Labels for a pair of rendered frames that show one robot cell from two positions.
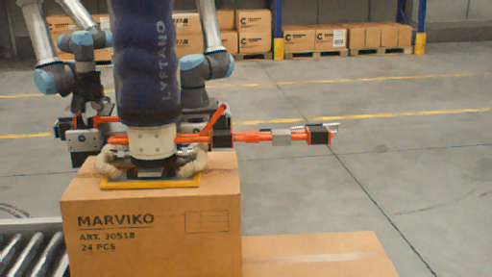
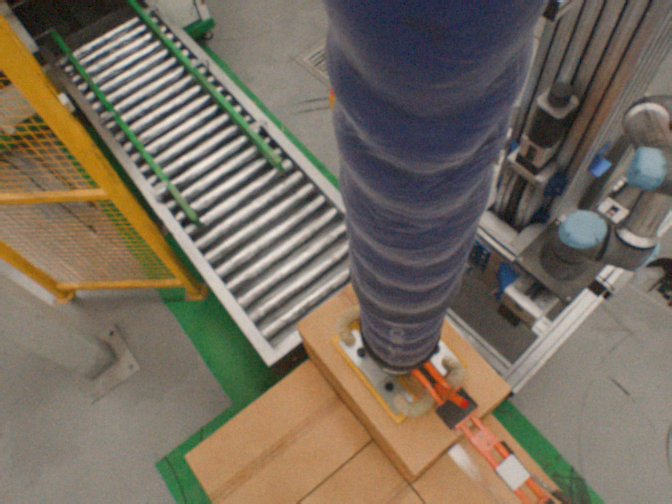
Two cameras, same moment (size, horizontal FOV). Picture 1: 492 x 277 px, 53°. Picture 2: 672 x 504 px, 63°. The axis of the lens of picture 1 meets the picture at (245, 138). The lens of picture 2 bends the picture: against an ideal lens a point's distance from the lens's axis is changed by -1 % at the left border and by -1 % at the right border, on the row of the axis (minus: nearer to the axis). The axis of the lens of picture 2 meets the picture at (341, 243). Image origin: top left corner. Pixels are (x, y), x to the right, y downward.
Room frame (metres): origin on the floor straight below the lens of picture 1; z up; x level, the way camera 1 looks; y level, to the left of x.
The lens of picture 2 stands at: (1.35, -0.03, 2.69)
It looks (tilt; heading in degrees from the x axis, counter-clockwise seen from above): 63 degrees down; 63
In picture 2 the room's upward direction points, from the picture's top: 9 degrees counter-clockwise
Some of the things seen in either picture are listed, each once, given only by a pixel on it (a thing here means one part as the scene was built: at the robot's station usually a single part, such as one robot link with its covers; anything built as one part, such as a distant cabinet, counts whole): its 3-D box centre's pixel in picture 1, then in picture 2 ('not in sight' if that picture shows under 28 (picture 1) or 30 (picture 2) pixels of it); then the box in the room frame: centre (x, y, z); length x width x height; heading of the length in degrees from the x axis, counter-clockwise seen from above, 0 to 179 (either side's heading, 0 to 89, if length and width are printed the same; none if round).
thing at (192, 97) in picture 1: (193, 93); (567, 252); (2.28, 0.24, 1.09); 0.15 x 0.15 x 0.10
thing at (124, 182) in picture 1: (151, 176); (374, 370); (1.58, 0.33, 0.97); 0.34 x 0.10 x 0.05; 92
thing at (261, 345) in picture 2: not in sight; (142, 183); (1.28, 1.85, 0.50); 2.31 x 0.05 x 0.19; 93
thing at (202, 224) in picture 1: (160, 220); (398, 371); (1.68, 0.33, 0.74); 0.60 x 0.40 x 0.40; 93
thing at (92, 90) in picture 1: (89, 86); not in sight; (1.93, 0.62, 1.22); 0.09 x 0.08 x 0.12; 93
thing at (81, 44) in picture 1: (83, 45); not in sight; (1.93, 0.63, 1.38); 0.09 x 0.08 x 0.11; 46
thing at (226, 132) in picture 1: (221, 137); (456, 408); (1.69, 0.09, 1.07); 0.10 x 0.08 x 0.06; 2
